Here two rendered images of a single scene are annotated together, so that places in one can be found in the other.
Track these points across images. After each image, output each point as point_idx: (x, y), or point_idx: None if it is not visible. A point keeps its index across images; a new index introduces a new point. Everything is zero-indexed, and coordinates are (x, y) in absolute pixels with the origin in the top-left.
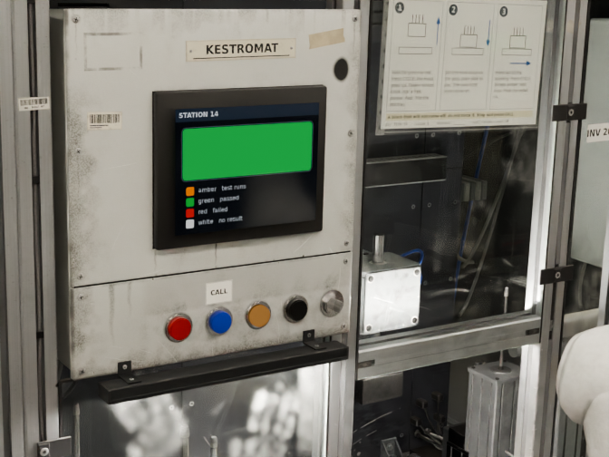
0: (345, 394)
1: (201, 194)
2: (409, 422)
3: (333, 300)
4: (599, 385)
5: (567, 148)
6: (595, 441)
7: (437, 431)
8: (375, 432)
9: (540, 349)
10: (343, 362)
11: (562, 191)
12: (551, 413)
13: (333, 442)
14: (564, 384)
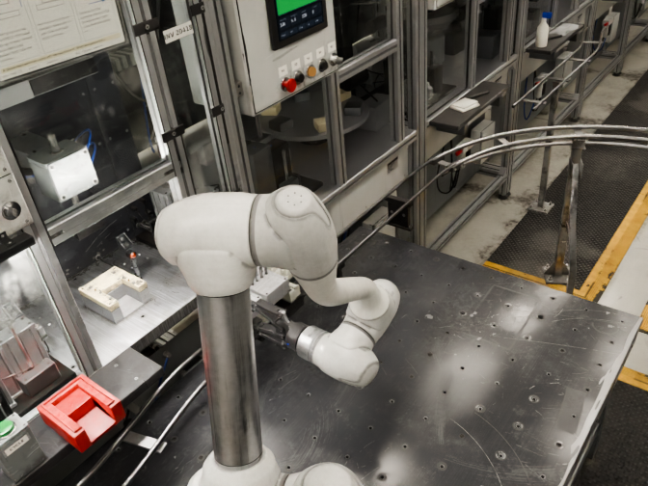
0: (49, 257)
1: None
2: (130, 221)
3: (10, 209)
4: (178, 247)
5: (153, 51)
6: (187, 279)
7: (148, 221)
8: (110, 234)
9: (177, 180)
10: (39, 240)
11: (159, 81)
12: None
13: (52, 286)
14: (159, 248)
